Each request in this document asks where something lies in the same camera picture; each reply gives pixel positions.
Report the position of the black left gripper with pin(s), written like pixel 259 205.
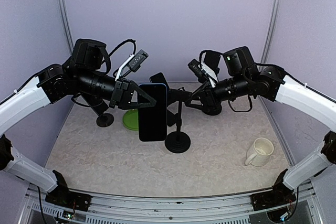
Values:
pixel 121 95

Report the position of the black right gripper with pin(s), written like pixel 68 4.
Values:
pixel 208 95

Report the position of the black phone purple edge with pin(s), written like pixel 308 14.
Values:
pixel 160 79

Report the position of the blue phone face down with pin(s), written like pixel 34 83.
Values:
pixel 153 121

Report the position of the black round-base clamp stand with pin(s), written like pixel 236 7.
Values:
pixel 213 113

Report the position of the black phone teal case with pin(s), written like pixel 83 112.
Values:
pixel 212 60

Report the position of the black tall round-base stand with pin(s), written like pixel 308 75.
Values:
pixel 178 141

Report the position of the black folding phone stand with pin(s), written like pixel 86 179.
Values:
pixel 172 117

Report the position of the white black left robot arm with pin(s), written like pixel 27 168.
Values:
pixel 84 74

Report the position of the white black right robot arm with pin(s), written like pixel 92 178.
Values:
pixel 274 84

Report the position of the green plate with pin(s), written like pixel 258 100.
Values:
pixel 130 120

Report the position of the cream ceramic mug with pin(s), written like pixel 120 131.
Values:
pixel 259 152

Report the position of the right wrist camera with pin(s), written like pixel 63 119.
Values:
pixel 203 72

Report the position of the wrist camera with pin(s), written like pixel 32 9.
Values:
pixel 203 72
pixel 132 64

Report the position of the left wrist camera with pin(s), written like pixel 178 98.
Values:
pixel 132 64

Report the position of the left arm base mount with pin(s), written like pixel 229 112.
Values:
pixel 62 196

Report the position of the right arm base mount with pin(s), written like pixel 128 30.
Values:
pixel 277 196

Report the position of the left aluminium frame post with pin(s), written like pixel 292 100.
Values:
pixel 65 24

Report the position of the aluminium frame post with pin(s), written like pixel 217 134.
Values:
pixel 65 24
pixel 271 30

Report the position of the right aluminium frame post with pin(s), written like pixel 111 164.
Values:
pixel 271 30

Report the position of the front aluminium rail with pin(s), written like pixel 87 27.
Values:
pixel 107 208

